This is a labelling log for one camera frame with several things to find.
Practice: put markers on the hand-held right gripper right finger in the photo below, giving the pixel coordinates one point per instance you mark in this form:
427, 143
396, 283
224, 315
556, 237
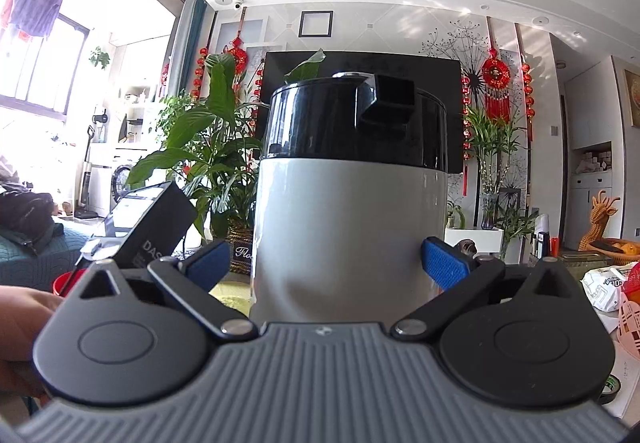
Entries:
442, 265

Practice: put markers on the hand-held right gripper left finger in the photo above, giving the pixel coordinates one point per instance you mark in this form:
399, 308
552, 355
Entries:
210, 263

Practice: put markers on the yellow cleaning cloth black trim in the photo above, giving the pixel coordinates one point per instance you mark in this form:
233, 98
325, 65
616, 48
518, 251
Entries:
230, 298

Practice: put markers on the white mug with black rim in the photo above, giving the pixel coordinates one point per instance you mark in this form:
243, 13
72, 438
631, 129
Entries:
345, 223

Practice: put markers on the person's left hand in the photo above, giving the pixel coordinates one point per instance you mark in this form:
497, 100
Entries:
25, 333

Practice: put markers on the pug figurine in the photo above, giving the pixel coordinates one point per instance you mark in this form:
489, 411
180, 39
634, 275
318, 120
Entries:
469, 247

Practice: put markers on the woven basket planter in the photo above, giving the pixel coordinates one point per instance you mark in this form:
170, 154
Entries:
242, 243

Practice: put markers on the white low cabinet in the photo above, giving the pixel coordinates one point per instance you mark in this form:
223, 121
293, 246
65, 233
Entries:
480, 234

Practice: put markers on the small potted plant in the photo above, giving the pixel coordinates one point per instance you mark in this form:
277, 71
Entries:
454, 215

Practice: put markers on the white washing machine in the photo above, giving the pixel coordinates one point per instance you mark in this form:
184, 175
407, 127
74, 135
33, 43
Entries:
120, 183

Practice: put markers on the glass vase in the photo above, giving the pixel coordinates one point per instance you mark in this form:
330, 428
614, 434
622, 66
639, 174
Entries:
488, 213

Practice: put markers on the upright floor washer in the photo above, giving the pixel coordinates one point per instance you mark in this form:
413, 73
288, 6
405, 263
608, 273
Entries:
82, 188

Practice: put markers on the peace lily plant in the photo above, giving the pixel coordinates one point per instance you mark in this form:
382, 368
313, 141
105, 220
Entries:
210, 148

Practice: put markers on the teal sofa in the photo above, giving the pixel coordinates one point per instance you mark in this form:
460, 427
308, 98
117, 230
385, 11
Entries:
65, 243

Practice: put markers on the red plastic basin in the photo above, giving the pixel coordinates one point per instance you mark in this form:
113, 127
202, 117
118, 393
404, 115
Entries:
62, 283

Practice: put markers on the white storage shelf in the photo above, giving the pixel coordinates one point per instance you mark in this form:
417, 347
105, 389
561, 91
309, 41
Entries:
142, 113

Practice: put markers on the black bag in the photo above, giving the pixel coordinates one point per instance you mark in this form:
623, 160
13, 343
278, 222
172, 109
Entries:
25, 218

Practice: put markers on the lucky bamboo plant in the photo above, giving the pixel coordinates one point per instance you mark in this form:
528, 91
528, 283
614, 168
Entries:
492, 138

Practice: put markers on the white printed bag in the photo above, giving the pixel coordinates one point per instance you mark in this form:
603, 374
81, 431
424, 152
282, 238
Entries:
602, 288

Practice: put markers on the wooden deer figurine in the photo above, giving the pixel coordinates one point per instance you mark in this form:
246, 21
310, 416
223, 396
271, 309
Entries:
600, 218

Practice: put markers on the white tall cabinet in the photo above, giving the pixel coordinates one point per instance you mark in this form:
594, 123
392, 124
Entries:
592, 193

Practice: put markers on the hanging green plant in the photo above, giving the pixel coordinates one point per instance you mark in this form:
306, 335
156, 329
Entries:
100, 57

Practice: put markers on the teal curtain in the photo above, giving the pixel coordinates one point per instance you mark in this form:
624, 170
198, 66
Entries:
192, 43

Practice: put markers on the small red Chinese knot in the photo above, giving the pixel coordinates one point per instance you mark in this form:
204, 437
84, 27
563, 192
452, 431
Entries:
238, 55

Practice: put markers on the red net bag of oranges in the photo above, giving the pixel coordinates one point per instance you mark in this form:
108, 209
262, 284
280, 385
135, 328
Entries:
634, 280

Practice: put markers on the black television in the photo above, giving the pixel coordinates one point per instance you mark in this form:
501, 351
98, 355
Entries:
425, 73

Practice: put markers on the pink plastic basket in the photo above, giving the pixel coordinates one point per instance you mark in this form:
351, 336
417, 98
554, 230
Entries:
631, 328

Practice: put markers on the large red Chinese knot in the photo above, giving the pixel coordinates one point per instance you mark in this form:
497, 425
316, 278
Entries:
496, 73

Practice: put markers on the black tape roll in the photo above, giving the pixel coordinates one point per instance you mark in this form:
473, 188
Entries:
610, 388

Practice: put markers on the white paper sheets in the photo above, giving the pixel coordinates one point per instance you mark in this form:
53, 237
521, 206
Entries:
627, 373

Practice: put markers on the white ceiling camera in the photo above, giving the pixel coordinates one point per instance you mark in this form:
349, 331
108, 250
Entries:
238, 3

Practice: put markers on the framed wall painting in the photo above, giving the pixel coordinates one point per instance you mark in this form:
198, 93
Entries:
634, 98

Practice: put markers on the square wall frame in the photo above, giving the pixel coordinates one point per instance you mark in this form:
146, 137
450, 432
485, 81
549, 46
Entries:
316, 23

